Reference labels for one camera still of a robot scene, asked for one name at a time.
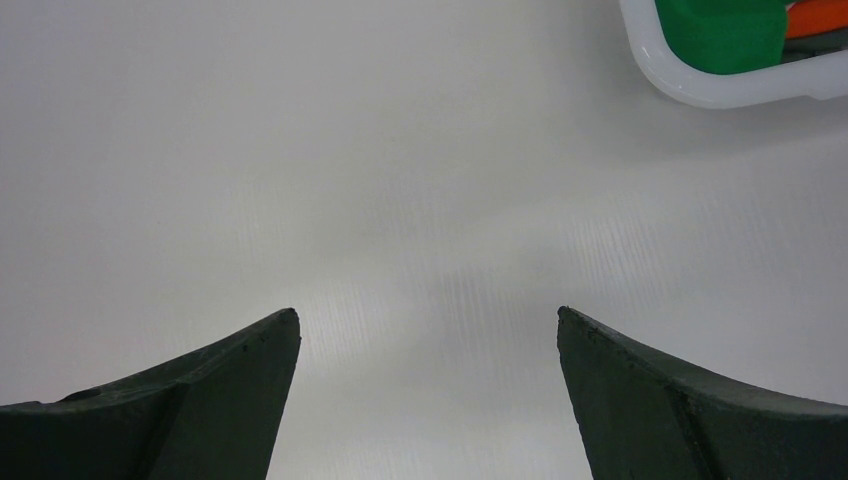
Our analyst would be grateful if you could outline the white plastic laundry basket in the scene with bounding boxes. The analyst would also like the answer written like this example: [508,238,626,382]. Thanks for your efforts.
[619,0,847,110]

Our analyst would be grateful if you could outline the green t-shirt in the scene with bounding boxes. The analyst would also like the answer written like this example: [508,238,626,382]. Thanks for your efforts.
[655,0,788,75]

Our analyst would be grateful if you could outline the orange t-shirt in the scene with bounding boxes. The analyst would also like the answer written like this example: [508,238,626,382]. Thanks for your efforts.
[786,0,847,39]

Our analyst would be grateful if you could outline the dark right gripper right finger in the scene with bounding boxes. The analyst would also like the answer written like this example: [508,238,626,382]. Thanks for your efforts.
[557,306,847,479]

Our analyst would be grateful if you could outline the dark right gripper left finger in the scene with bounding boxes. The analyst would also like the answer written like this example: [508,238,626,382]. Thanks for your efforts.
[1,309,301,479]

